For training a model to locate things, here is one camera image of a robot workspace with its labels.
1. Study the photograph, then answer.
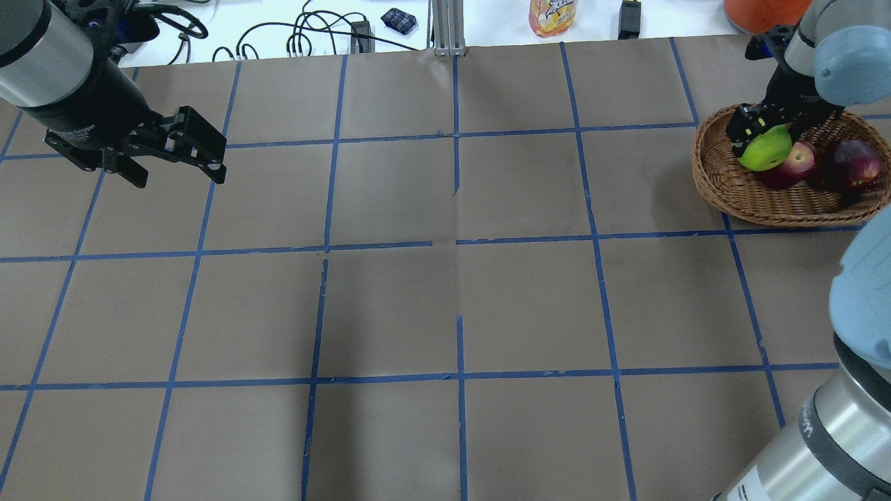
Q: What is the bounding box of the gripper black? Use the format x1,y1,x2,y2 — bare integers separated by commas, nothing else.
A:
725,67,844,158
42,59,227,189

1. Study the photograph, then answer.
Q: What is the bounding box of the green apple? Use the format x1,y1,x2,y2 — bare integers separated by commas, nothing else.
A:
738,125,794,172

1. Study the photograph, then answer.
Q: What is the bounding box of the red yellow apple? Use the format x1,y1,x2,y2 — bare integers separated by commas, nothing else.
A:
754,142,816,190

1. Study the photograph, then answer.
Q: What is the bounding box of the dark red apple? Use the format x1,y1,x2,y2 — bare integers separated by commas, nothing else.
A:
826,139,883,191

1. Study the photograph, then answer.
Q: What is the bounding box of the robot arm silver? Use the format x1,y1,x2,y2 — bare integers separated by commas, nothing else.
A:
1,1,226,188
716,1,890,500

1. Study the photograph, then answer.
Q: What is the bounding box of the wicker basket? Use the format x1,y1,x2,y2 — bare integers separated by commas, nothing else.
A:
691,106,890,228

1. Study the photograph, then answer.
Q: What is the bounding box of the orange bucket grey lid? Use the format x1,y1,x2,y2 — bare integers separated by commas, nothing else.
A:
723,1,812,33

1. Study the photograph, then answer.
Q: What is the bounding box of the black power adapter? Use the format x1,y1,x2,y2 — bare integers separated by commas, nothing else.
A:
617,0,642,40

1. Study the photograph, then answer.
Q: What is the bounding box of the orange juice bottle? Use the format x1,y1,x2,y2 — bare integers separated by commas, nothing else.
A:
528,0,577,38

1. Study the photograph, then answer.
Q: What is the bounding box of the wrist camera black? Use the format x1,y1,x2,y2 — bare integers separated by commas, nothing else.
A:
744,24,796,61
66,0,210,53

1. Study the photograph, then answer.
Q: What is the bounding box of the aluminium frame post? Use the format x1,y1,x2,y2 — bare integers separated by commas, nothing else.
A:
427,0,467,57

